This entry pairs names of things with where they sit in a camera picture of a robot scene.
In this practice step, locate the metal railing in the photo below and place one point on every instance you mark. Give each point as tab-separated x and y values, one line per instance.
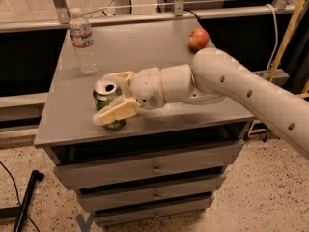
28	15

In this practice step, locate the bottom grey drawer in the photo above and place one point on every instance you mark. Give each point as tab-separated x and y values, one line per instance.
158	209

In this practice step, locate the red apple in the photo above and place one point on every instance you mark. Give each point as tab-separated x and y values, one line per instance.
198	39

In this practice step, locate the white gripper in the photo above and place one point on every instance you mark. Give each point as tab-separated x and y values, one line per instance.
147	87

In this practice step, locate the top grey drawer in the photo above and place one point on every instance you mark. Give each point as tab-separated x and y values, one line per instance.
113	171

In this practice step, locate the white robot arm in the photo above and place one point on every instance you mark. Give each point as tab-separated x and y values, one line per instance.
212	74

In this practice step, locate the grey drawer cabinet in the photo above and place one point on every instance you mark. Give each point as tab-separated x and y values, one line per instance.
66	130

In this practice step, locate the black stand leg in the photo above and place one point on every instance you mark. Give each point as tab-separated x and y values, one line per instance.
20	212

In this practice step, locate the grey drawer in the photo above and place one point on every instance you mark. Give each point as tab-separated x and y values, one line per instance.
158	209
113	171
155	189

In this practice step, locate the green soda can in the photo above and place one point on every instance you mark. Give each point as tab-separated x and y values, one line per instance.
107	102

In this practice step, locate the middle grey drawer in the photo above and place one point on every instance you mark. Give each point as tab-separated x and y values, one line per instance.
155	189

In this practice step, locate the clear plastic water bottle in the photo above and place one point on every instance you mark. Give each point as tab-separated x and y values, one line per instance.
82	40

